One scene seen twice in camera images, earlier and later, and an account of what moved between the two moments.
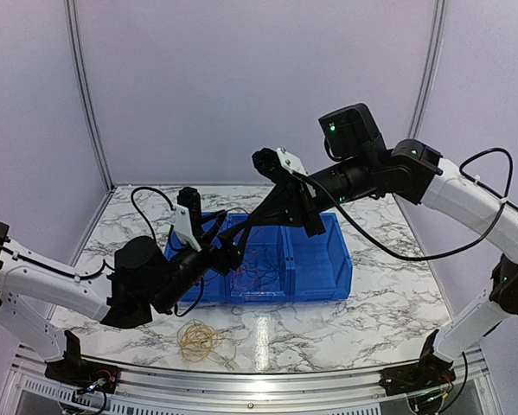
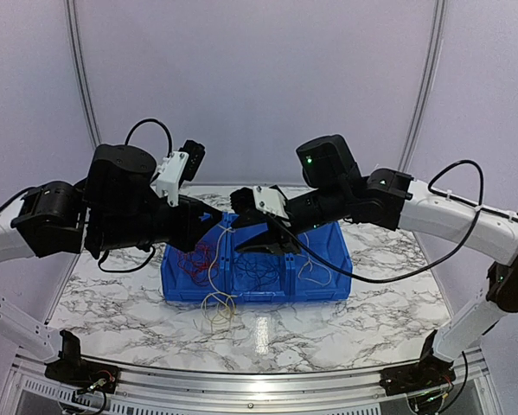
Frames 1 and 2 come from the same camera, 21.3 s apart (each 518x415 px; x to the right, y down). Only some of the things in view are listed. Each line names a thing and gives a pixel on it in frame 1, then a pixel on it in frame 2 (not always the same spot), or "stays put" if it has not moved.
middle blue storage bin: [263, 273] stays put
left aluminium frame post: [85, 91] stays put
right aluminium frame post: [429, 71] stays put
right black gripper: [280, 207] -> [268, 242]
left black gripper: [232, 257] -> [190, 230]
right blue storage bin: [316, 268] stays put
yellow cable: [196, 341] -> [228, 228]
